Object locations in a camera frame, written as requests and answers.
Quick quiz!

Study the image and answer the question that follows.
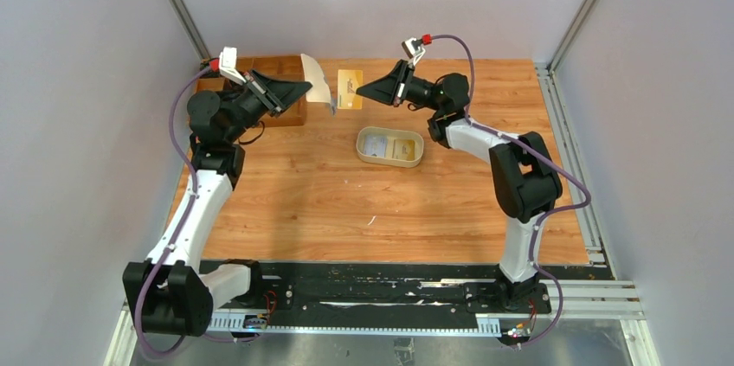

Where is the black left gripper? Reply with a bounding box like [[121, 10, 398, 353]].
[[225, 69, 312, 144]]

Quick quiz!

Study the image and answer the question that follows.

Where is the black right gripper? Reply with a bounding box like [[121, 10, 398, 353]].
[[357, 60, 445, 113]]

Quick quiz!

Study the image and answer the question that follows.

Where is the yellow card from holder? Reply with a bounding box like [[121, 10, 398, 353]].
[[337, 69, 364, 110]]

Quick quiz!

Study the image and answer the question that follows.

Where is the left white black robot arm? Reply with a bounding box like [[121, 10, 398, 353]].
[[122, 70, 312, 337]]

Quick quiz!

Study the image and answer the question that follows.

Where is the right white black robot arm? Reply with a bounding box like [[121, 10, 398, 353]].
[[356, 61, 563, 312]]

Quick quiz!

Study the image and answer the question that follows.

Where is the white card in tray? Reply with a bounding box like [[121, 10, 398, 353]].
[[363, 134, 388, 158]]

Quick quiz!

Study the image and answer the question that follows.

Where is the yellow card in tray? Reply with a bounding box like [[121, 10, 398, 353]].
[[392, 138, 415, 161]]

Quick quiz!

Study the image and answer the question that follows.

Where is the beige plastic tray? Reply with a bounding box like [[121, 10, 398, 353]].
[[355, 126, 425, 168]]

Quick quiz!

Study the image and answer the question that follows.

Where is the wooden compartment tray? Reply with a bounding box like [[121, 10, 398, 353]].
[[195, 55, 307, 127]]

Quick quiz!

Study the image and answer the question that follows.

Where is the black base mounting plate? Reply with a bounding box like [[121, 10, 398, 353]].
[[195, 260, 615, 331]]

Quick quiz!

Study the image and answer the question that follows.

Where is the aluminium rail frame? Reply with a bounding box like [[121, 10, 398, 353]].
[[103, 271, 660, 366]]

